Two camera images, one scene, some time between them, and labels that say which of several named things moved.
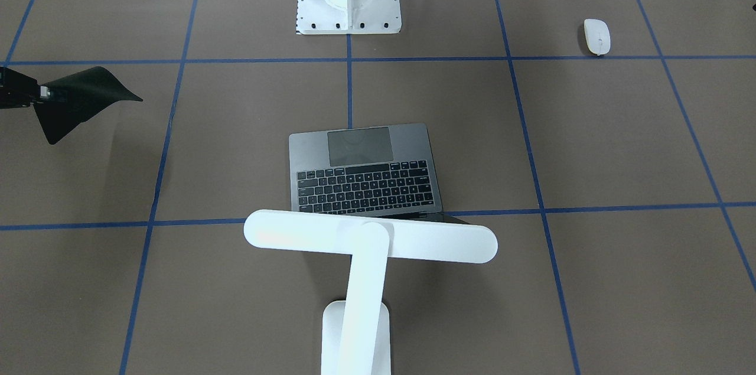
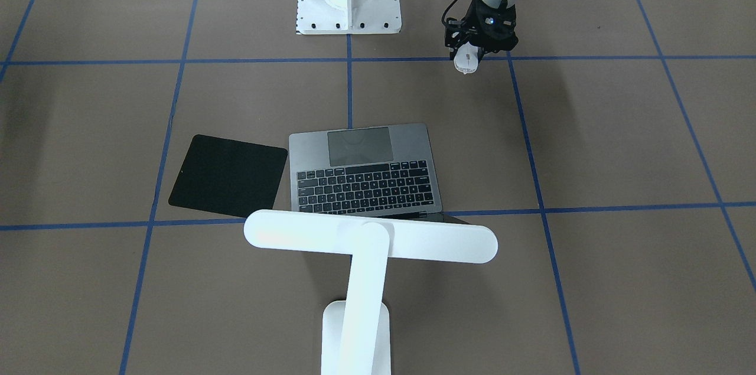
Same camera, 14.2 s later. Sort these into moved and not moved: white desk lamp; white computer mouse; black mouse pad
Moved: black mouse pad; white computer mouse
Not moved: white desk lamp
